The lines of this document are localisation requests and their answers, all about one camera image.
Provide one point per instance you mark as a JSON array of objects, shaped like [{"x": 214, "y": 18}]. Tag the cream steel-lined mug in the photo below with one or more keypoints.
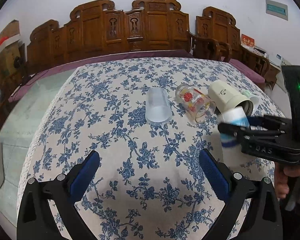
[{"x": 227, "y": 97}]

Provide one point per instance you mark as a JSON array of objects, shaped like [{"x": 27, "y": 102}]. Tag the grey wall panel box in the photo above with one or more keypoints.
[{"x": 277, "y": 9}]

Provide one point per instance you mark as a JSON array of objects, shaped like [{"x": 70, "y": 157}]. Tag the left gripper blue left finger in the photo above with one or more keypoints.
[{"x": 81, "y": 175}]

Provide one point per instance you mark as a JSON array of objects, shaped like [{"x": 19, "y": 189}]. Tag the white paper cup blue band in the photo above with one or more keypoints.
[{"x": 231, "y": 121}]

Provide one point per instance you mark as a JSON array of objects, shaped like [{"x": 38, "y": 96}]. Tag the red greeting card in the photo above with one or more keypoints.
[{"x": 247, "y": 41}]

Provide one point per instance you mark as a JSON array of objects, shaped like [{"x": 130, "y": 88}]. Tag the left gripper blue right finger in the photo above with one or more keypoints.
[{"x": 217, "y": 174}]

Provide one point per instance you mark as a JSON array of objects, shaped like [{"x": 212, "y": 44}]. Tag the carved wooden armchair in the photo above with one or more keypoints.
[{"x": 217, "y": 37}]

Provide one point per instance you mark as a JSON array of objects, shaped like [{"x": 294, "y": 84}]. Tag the purple sofa cushion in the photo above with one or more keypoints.
[{"x": 104, "y": 58}]

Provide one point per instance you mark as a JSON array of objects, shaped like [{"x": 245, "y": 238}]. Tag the blue floral tablecloth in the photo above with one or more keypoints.
[{"x": 149, "y": 184}]

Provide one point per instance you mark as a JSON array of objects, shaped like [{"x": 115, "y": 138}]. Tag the wooden side table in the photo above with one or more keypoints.
[{"x": 261, "y": 65}]

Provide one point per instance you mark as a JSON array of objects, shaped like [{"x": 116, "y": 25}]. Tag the glass cup red flowers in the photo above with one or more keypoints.
[{"x": 199, "y": 106}]

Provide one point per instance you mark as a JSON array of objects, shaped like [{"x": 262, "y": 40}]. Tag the person's right hand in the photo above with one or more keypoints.
[{"x": 281, "y": 175}]

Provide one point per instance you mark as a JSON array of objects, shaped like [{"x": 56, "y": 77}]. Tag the carved wooden sofa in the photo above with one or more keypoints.
[{"x": 96, "y": 28}]

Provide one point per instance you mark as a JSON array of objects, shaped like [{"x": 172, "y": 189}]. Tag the purple armchair cushion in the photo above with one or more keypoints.
[{"x": 249, "y": 73}]

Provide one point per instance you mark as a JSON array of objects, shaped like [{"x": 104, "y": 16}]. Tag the clear plastic measuring cup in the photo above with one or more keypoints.
[{"x": 158, "y": 110}]

